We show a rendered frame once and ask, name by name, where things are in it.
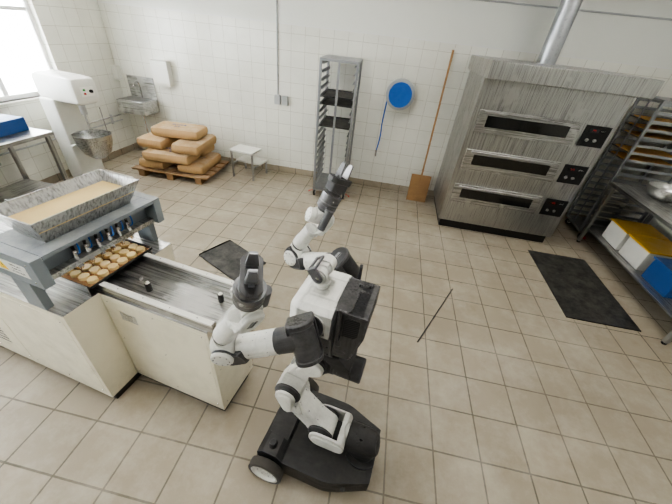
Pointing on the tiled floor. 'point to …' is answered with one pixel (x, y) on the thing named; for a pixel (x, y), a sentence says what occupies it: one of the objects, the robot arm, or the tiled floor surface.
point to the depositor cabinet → (72, 331)
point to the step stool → (247, 157)
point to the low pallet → (181, 172)
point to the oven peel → (425, 162)
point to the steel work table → (644, 223)
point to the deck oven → (528, 143)
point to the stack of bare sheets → (225, 258)
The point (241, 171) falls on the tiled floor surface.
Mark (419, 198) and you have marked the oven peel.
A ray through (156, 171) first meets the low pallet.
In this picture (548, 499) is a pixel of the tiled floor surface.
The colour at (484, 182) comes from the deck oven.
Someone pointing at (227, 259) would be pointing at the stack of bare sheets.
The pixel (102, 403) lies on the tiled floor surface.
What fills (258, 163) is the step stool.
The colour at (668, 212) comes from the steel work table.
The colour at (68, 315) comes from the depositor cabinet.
